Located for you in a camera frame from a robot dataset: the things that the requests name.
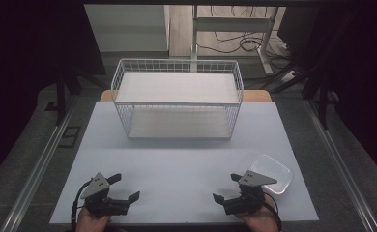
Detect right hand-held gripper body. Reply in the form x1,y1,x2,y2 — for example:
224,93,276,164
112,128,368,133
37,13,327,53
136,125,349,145
222,170,278,216

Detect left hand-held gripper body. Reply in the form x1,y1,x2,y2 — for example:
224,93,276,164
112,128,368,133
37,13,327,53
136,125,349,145
80,171,130,218

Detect clear plastic container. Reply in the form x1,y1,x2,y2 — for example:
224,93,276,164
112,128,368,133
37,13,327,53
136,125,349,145
247,154,294,195

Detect white wire rack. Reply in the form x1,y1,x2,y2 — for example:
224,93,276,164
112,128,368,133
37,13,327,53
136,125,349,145
110,58,245,140

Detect person's left hand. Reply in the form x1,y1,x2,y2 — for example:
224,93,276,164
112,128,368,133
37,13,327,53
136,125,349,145
75,207,112,232

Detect person's right hand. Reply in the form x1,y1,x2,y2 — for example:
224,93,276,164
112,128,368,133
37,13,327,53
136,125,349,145
235,193,280,232

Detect wooden table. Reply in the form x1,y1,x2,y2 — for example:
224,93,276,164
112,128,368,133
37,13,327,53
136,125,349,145
100,89,273,102

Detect black stand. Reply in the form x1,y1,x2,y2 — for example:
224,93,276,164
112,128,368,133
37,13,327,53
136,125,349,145
44,66,108,127
267,61,342,131

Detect white power strip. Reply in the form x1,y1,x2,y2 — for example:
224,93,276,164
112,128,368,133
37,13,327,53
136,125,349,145
280,70,298,84

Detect white cabinet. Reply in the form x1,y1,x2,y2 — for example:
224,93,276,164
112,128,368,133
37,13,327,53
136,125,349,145
83,4,171,54

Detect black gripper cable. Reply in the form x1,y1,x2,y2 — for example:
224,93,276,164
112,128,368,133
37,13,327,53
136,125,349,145
70,180,93,232
262,192,283,232

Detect black floor bracket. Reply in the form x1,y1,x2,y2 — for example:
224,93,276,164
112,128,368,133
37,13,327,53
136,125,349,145
58,125,82,149

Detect aluminium floor rail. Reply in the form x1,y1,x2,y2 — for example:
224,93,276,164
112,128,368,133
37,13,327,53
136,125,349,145
0,96,78,232
303,99,377,232

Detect black floor cables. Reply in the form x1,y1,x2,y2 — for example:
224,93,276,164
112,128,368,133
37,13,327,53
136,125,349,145
197,5,291,56

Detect white desk frame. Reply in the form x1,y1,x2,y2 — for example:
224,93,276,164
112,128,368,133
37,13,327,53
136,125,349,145
190,4,280,75

